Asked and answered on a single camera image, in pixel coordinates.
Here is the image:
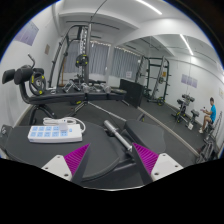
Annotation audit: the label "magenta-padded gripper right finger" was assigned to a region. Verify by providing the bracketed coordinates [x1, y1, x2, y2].
[130, 142, 184, 186]

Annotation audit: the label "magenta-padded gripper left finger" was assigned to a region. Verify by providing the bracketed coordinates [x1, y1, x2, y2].
[41, 143, 92, 186]

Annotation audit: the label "white power strip blue sockets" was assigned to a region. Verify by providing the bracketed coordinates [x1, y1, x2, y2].
[27, 123, 83, 144]

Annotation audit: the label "small black bench pad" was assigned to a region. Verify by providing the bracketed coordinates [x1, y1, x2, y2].
[123, 119, 167, 155]

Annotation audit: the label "large black bench pad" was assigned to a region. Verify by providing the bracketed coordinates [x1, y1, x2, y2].
[4, 120, 121, 183]

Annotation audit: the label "black yellow exercise machine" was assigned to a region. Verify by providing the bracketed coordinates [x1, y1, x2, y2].
[171, 94, 201, 130]

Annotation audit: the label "thick silver barbell bar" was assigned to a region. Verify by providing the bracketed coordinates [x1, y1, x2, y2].
[103, 119, 134, 153]

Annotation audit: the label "black sit-up bench with rollers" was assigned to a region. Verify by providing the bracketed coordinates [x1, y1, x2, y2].
[1, 66, 128, 126]

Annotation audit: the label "person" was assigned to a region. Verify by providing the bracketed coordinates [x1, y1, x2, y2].
[198, 97, 218, 134]

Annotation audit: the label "thin silver floor barbell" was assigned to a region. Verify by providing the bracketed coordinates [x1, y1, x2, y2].
[74, 100, 128, 122]

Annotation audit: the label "black box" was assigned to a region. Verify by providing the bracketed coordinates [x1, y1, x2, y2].
[119, 78, 145, 108]

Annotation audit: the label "black yellow-marked weight plate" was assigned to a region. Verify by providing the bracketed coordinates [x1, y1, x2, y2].
[75, 53, 90, 69]
[28, 71, 48, 97]

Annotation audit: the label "dark green squat rack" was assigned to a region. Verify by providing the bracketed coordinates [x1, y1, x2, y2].
[134, 54, 171, 107]

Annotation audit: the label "grey window curtain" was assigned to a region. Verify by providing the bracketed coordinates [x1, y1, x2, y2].
[111, 47, 143, 81]
[63, 40, 110, 76]

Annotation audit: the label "long ceiling light strip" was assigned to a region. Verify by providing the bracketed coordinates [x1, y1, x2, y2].
[179, 33, 194, 56]

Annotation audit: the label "white power strip cable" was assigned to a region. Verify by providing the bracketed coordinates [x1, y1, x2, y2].
[42, 116, 87, 134]

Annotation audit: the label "grey metal frame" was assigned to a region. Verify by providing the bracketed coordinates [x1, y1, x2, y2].
[196, 111, 223, 164]

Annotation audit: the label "chrome cable row handle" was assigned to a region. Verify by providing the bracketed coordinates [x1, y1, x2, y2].
[63, 79, 81, 93]

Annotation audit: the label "pale purple wall posters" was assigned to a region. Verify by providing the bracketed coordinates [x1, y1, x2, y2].
[180, 73, 199, 89]

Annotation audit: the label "black cable machine tower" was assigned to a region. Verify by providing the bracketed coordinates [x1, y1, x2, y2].
[48, 23, 93, 89]

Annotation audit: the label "purple wall poster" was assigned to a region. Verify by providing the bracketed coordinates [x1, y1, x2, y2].
[13, 20, 40, 47]

